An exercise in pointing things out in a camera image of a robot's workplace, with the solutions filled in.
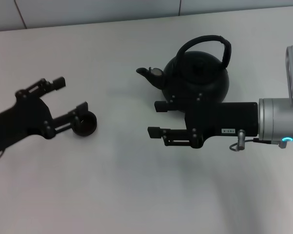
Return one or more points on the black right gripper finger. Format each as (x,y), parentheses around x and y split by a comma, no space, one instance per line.
(161,106)
(154,132)

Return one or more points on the small black teacup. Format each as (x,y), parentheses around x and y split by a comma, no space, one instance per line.
(88,131)

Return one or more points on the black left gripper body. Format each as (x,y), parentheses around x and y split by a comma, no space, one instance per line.
(22,117)

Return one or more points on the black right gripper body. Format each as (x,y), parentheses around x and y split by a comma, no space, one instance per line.
(229,117)

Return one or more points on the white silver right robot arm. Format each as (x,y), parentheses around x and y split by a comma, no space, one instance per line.
(276,119)

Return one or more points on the black round teapot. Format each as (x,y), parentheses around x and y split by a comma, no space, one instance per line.
(200,73)

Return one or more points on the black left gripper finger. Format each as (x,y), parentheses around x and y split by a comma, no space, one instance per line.
(81,108)
(58,83)

